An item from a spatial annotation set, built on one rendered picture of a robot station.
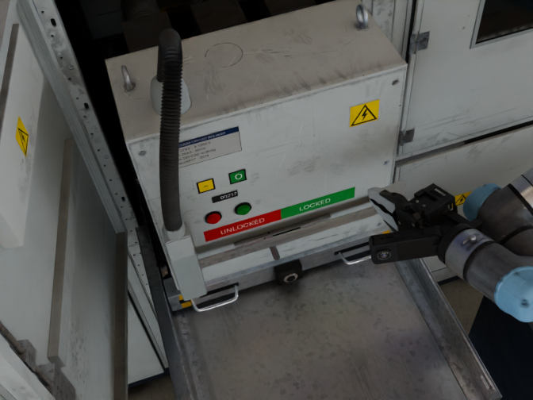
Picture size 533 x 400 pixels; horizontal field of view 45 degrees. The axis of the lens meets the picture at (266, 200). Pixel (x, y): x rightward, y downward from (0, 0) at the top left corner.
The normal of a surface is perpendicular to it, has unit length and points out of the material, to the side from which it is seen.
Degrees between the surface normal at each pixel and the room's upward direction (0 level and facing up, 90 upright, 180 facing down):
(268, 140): 90
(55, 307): 0
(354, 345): 0
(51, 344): 0
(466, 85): 90
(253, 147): 90
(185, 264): 90
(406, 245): 78
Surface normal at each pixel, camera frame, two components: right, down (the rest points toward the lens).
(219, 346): -0.07, -0.61
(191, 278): 0.30, 0.73
